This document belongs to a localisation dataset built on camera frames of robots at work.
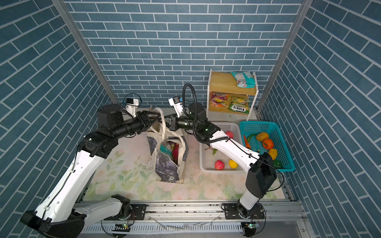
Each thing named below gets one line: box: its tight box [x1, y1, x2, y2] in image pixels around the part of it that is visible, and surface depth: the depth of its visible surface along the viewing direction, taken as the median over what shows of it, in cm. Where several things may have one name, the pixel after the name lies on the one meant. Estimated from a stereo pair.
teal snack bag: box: [231, 70, 256, 89], surface depth 89 cm
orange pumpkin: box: [261, 138, 275, 150], surface depth 98 cm
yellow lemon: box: [228, 159, 239, 169], surface depth 88 cm
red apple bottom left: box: [214, 159, 225, 171], surface depth 87 cm
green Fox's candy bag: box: [228, 96, 250, 114], surface depth 101 cm
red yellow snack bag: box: [208, 91, 229, 108], surface depth 103 cm
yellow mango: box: [255, 131, 269, 142], surface depth 101 cm
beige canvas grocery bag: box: [145, 107, 190, 184], surface depth 72 cm
